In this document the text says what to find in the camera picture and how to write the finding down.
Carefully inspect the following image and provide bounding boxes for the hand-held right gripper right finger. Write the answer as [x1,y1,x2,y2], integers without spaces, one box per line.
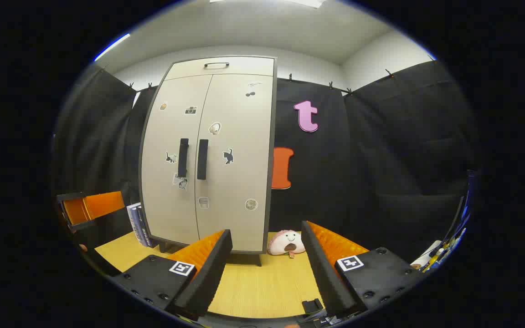
[301,221,427,319]

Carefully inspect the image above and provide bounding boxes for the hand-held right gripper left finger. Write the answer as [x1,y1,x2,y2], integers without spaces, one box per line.
[112,229,233,322]

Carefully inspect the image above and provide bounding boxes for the beige cabinet door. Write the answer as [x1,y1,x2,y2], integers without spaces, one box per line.
[195,73,274,252]
[140,75,213,246]

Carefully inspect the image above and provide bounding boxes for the black door handle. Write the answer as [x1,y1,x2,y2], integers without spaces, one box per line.
[178,138,189,178]
[197,139,209,180]

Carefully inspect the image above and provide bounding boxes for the beige double-door shoe cabinet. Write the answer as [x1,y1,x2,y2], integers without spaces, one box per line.
[139,56,278,267]

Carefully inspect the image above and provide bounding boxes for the blue white book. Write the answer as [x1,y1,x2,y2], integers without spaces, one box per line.
[136,206,159,249]
[127,204,147,246]

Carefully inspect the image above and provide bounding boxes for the pink plush toy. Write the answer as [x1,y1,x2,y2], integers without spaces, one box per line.
[267,230,306,259]

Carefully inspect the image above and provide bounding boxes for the yellow blue small tools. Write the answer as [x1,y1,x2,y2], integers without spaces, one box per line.
[427,228,467,272]

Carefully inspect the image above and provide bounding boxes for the black backdrop cloth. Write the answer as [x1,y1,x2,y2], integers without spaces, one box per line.
[53,59,477,269]

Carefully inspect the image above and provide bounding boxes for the ceiling strip light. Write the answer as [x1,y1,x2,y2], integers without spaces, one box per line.
[94,33,131,62]

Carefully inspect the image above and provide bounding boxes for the black stand pole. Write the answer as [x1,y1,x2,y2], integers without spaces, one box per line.
[445,169,478,256]

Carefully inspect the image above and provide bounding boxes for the row of black cloth clips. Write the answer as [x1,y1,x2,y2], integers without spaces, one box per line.
[101,64,436,96]

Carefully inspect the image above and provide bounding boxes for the ceiling light panel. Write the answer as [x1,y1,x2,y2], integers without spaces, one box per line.
[209,0,324,8]

